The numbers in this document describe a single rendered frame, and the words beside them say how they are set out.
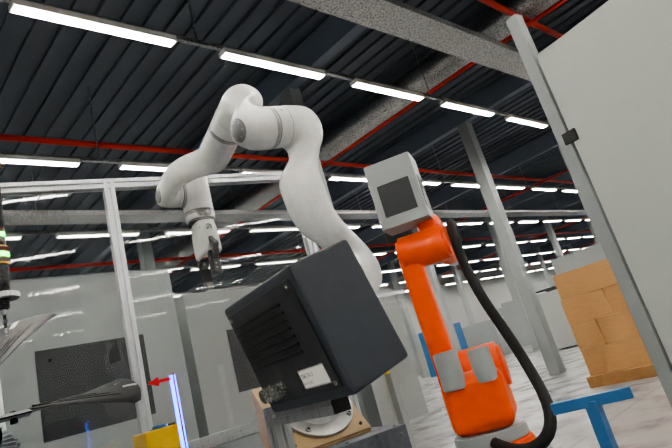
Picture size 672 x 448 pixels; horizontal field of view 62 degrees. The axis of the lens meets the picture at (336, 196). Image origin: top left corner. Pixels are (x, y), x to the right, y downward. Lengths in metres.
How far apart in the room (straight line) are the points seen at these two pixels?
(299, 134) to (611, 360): 7.80
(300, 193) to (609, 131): 1.24
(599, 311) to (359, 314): 8.04
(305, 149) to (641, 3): 1.28
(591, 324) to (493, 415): 4.28
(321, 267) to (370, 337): 0.12
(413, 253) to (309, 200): 3.80
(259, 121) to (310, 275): 0.56
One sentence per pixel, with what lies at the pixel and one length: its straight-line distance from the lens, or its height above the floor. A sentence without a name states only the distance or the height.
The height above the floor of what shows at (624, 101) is 1.66.
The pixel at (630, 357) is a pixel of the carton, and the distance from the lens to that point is 8.74.
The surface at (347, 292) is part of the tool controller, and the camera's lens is 0.79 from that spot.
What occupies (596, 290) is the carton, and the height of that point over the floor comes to 1.22.
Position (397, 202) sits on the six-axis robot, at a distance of 5.00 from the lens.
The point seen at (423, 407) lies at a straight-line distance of 9.13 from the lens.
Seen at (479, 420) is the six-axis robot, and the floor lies 0.47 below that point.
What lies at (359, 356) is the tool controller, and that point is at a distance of 0.78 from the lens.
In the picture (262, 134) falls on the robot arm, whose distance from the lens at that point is 1.26.
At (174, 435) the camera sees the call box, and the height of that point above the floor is 1.04.
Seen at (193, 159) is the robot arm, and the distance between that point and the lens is 1.58.
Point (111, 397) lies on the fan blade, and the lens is 1.42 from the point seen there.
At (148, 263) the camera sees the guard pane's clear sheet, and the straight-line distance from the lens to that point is 2.36.
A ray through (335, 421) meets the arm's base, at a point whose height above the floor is 0.98.
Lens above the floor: 1.07
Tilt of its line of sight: 17 degrees up
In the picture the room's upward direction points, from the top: 16 degrees counter-clockwise
